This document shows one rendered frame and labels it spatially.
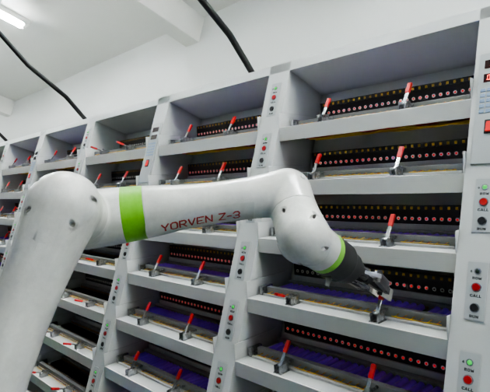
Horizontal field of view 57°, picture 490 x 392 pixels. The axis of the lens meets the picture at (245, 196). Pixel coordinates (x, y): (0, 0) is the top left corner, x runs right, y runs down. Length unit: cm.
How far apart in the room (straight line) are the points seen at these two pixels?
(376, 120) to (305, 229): 55
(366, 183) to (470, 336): 45
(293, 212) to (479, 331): 46
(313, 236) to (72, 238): 43
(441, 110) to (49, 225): 94
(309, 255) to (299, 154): 77
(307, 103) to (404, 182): 59
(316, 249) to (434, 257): 35
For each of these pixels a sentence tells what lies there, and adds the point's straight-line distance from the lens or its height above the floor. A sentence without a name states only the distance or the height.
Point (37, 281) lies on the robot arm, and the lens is 79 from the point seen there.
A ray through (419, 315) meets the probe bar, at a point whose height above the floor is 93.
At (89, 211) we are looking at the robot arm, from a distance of 79.
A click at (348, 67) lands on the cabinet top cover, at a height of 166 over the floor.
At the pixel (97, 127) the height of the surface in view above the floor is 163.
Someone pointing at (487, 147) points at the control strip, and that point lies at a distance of 117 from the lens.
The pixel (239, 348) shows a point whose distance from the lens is 145.
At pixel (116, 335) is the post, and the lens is 201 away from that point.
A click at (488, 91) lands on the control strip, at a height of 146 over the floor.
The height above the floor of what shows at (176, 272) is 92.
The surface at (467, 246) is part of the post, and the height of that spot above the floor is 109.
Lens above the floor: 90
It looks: 12 degrees up
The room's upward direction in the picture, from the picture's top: 11 degrees clockwise
